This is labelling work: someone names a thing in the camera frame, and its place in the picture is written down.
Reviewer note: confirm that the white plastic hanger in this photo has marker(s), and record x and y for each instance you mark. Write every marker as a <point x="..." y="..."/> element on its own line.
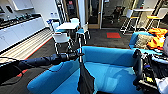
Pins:
<point x="80" y="45"/>

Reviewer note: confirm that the white dining chair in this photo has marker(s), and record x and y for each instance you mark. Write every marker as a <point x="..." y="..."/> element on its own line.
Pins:
<point x="56" y="26"/>
<point x="83" y="31"/>
<point x="74" y="20"/>
<point x="61" y="38"/>

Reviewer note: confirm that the black garment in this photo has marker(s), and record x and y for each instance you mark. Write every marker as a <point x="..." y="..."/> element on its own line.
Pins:
<point x="86" y="80"/>

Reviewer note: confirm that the large blue sofa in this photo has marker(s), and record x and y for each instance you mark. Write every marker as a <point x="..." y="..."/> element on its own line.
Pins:
<point x="113" y="70"/>

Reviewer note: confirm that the wooden glass door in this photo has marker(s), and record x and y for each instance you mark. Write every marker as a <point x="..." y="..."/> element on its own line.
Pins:
<point x="94" y="13"/>

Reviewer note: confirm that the black office chair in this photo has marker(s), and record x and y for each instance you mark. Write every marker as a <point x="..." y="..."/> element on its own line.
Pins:
<point x="117" y="12"/>

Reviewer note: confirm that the small blue sofa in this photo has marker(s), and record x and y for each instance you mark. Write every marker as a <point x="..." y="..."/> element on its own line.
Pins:
<point x="136" y="37"/>

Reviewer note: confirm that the white bar stool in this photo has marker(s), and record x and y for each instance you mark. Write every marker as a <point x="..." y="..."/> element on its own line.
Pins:
<point x="127" y="16"/>

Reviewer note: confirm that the white counter cabinets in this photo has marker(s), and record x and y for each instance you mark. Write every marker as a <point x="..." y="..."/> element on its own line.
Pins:
<point x="16" y="33"/>

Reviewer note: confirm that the patterned grey cushion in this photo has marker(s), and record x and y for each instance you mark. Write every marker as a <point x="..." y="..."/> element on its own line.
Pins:
<point x="144" y="41"/>

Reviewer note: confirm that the black cart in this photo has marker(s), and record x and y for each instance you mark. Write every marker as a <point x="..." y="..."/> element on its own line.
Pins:
<point x="148" y="73"/>

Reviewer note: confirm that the white upper cabinets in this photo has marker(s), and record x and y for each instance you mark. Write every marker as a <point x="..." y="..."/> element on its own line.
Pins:
<point x="23" y="4"/>

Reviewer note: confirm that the white high table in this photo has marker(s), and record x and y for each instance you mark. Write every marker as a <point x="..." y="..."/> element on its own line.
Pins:
<point x="143" y="10"/>

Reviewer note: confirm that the orange cloth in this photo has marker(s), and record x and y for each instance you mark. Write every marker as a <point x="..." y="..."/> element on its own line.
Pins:
<point x="159" y="38"/>

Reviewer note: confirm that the yellow bar stool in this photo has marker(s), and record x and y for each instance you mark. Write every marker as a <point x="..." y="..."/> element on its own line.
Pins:
<point x="156" y="16"/>

